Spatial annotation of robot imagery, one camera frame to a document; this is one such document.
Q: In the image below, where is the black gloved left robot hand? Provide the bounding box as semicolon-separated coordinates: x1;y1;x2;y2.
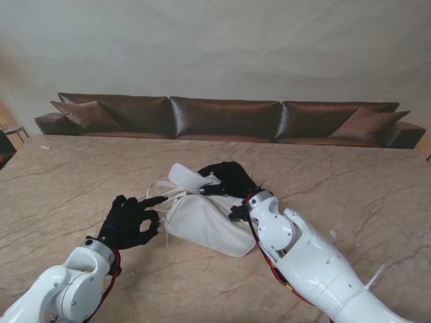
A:
97;194;168;251

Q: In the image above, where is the red black cable bundle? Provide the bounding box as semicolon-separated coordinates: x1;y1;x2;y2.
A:
244;193;333;323
86;248;123;323

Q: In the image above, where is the white cable tie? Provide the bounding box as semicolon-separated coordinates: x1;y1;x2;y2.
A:
365;264;386;292

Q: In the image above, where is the cream fabric cosmetics bag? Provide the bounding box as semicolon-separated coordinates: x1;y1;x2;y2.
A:
147;163;257;258

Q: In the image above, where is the small side table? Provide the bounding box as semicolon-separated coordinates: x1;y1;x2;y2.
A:
0;124;30;145

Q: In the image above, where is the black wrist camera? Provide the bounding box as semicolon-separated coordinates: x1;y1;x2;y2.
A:
228;203;250;223

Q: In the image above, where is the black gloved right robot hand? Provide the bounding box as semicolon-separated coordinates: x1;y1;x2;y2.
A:
197;161;259;199

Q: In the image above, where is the dark chair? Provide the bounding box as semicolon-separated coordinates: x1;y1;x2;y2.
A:
0;129;18;170

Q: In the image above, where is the brown leather cushion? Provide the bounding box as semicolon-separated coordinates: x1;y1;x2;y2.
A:
327;107;411;143
49;100;124;131

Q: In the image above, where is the brown leather sofa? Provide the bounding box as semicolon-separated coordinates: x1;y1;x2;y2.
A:
34;93;427;149

